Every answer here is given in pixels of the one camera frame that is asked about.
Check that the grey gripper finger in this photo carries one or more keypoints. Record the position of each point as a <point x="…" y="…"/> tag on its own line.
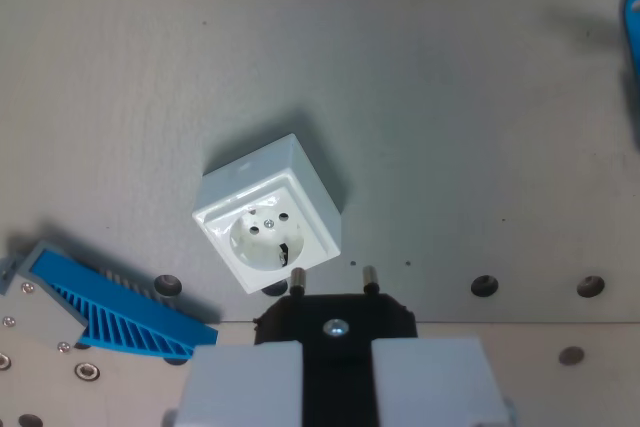
<point x="430" y="382"/>
<point x="245" y="387"/>

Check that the black two-pin power plug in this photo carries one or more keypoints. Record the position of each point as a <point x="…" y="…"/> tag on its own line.
<point x="337" y="312"/>

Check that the silver hex socket bolt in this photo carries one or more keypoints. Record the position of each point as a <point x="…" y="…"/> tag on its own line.
<point x="87" y="372"/>
<point x="3" y="361"/>

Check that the blue ribbed plastic wedge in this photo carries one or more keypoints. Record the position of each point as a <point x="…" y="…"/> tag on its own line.
<point x="125" y="312"/>

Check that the blue plastic part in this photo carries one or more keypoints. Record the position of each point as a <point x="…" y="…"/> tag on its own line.
<point x="632" y="22"/>

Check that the white wall socket box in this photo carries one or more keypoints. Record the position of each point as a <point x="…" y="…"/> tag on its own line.
<point x="280" y="197"/>

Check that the grey metal bracket plate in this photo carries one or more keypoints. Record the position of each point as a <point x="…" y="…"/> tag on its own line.
<point x="35" y="312"/>

